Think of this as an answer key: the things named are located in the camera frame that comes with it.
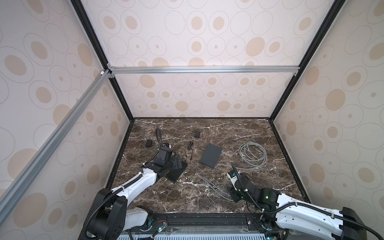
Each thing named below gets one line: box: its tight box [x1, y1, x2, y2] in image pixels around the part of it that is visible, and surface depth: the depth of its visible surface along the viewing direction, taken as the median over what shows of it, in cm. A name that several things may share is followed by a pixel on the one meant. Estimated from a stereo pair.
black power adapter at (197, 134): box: [194, 130, 201, 139], surface depth 111 cm
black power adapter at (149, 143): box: [145, 139, 153, 148], surface depth 108 cm
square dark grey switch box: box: [200, 144, 223, 168], surface depth 102 cm
